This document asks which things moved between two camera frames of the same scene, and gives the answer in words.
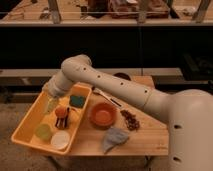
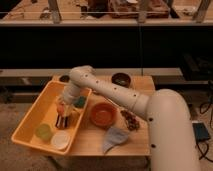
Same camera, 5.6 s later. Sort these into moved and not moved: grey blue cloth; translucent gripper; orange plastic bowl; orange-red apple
Moved: translucent gripper
Not moved: orange plastic bowl; orange-red apple; grey blue cloth
